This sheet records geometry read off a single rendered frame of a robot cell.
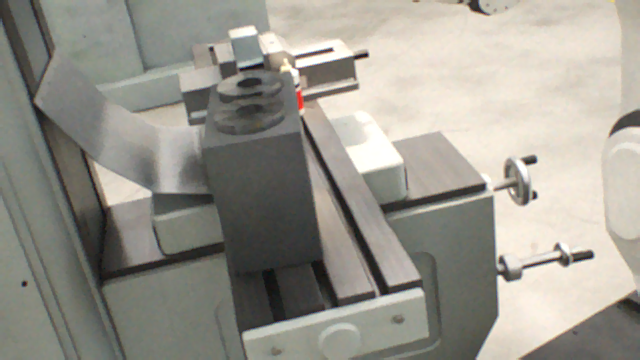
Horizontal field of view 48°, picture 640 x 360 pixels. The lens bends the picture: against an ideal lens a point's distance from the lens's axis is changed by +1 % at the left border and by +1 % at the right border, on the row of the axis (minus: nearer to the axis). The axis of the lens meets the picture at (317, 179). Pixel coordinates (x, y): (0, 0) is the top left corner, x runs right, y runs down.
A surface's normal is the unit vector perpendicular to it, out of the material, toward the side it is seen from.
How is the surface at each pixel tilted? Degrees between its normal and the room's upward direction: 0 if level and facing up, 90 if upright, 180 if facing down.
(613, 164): 90
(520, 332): 0
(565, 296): 0
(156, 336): 90
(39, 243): 88
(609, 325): 0
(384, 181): 90
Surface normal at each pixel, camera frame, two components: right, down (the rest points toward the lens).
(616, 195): -0.85, 0.35
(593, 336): -0.14, -0.87
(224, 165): 0.08, 0.46
